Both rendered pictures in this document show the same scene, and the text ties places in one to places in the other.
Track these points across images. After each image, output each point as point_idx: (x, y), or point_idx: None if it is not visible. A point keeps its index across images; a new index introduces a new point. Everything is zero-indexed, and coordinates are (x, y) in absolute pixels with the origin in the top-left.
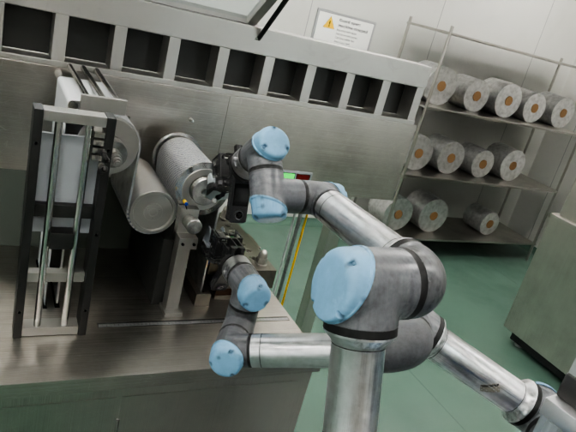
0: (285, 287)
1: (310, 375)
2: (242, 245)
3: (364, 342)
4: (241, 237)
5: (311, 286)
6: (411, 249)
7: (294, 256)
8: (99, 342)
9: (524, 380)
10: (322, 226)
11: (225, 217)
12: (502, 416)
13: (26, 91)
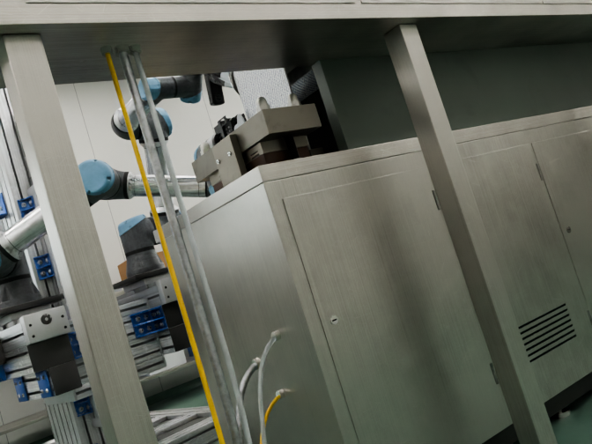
0: (182, 301)
1: (163, 253)
2: (216, 126)
3: (154, 142)
4: (218, 121)
5: (172, 124)
6: (118, 114)
7: (159, 222)
8: None
9: (0, 233)
10: (77, 162)
11: (224, 101)
12: (20, 258)
13: None
